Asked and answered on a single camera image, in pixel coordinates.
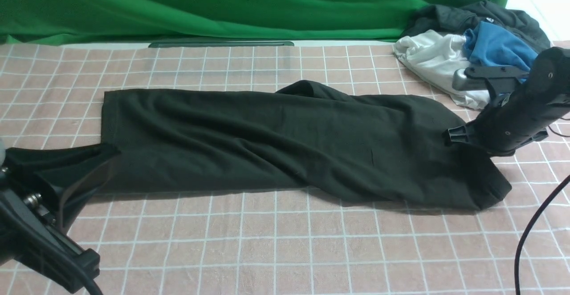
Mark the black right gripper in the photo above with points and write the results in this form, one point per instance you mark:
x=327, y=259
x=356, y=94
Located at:
x=508, y=123

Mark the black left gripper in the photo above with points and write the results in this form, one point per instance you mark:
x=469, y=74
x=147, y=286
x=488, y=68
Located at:
x=42, y=193

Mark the dark gray long-sleeve shirt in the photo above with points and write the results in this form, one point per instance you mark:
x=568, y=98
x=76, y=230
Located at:
x=355, y=148

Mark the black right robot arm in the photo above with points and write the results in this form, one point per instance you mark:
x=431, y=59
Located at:
x=548, y=77

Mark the blue crumpled garment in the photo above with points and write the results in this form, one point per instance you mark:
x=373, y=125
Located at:
x=490, y=45

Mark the white crumpled garment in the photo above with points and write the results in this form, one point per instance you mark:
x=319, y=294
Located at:
x=435, y=57

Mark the dark gray crumpled garment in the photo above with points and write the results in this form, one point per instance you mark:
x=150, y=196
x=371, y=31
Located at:
x=442, y=18

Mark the green backdrop cloth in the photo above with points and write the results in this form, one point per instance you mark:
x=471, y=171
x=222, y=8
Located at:
x=60, y=22

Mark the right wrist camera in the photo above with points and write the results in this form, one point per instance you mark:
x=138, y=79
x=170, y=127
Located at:
x=497, y=80

